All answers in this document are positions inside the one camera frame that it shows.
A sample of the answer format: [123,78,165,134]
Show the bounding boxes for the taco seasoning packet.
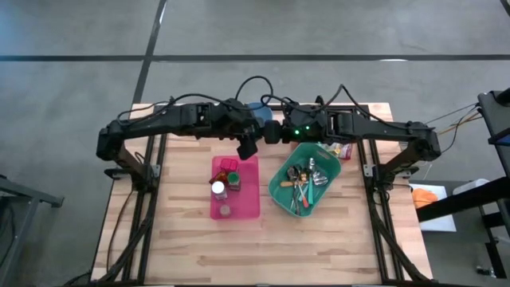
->
[208,170,229,185]

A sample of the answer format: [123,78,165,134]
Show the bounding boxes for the thin loose cables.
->
[424,102,481,157]

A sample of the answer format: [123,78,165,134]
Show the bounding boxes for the red clear snack packet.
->
[336,143,355,161]

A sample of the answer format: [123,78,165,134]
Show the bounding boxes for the teal-handled metal spoon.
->
[306,157,317,205]

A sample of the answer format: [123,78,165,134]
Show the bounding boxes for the orange plastic bin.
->
[318,141,358,161]

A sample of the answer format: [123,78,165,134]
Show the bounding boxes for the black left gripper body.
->
[222,102,265,141]

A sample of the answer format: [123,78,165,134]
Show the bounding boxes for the pink plastic bin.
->
[210,154,261,220]

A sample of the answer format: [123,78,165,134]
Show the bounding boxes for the black aluminium table frame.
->
[119,95,434,286]

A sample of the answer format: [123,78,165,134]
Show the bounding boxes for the grey metal stand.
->
[0,173,65,280]

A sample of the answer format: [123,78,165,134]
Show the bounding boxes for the white plastic container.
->
[452,178,490,196]

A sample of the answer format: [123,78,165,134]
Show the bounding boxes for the white paper sheet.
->
[409,183,458,233]

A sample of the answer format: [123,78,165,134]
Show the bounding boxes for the blue bowl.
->
[246,101,275,125]

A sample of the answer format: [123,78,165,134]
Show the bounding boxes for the black equipment cart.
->
[416,87,510,224]

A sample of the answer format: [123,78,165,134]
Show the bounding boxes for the red-capped spice jar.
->
[219,157,239,173]

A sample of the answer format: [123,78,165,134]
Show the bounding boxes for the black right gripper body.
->
[280,104,327,144]

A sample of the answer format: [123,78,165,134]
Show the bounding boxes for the teal plastic bin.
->
[268,142,343,218]

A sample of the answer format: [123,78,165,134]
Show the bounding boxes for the orange cloth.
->
[412,187,439,210]

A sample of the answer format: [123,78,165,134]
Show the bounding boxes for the blue-handled metal spoon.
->
[302,169,328,202]

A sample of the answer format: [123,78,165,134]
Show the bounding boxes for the white-lidded jar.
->
[210,180,228,201]

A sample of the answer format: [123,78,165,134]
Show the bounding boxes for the green-capped spice jar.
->
[226,171,242,191]

